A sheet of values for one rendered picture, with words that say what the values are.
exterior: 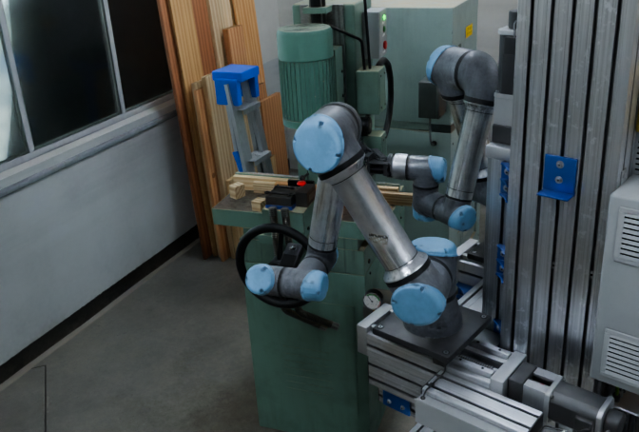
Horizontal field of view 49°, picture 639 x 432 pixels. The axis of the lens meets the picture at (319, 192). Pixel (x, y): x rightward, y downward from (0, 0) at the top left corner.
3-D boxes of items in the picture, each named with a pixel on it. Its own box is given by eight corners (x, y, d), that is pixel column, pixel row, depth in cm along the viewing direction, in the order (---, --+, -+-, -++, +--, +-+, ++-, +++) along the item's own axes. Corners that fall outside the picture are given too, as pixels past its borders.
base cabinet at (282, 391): (257, 426, 266) (239, 262, 239) (309, 341, 316) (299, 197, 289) (371, 449, 252) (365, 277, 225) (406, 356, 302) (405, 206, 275)
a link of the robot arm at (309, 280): (333, 259, 175) (292, 254, 179) (318, 281, 166) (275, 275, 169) (334, 286, 178) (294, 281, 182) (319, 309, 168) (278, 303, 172)
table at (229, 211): (199, 236, 229) (197, 220, 227) (239, 200, 256) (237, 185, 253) (377, 256, 210) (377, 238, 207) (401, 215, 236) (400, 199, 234)
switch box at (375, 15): (363, 59, 243) (361, 11, 237) (371, 52, 252) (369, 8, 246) (380, 59, 241) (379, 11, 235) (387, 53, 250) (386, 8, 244)
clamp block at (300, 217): (261, 235, 221) (260, 208, 217) (279, 217, 232) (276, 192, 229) (306, 240, 216) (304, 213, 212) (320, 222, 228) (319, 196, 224)
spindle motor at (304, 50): (275, 129, 225) (266, 31, 213) (294, 114, 240) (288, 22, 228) (326, 132, 219) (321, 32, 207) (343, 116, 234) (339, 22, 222)
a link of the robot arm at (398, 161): (410, 151, 206) (410, 177, 209) (395, 149, 208) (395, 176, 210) (405, 157, 199) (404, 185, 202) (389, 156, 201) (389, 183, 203)
